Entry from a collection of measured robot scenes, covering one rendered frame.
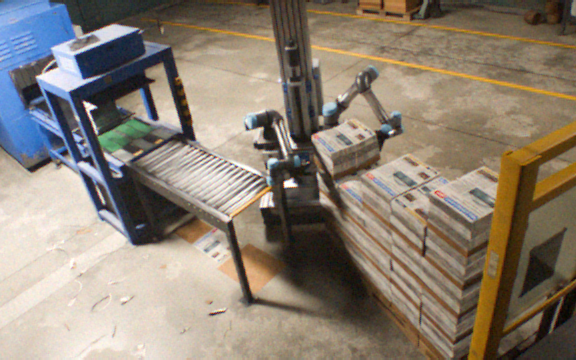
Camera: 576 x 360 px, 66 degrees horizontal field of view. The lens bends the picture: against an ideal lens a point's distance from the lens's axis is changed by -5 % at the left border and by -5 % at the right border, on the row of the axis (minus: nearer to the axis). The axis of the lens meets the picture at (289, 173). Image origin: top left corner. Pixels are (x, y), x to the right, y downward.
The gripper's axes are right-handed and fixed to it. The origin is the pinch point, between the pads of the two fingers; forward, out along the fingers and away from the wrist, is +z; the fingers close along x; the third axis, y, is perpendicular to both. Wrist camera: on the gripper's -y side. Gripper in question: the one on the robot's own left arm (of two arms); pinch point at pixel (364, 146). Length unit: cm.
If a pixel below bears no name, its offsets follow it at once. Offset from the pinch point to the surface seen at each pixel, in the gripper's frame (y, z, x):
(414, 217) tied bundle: 21, 39, 104
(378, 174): 22, 31, 61
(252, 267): -85, 100, -19
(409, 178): 21, 19, 75
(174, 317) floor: -85, 172, -5
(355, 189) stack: -2, 34, 38
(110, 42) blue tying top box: 88, 141, -134
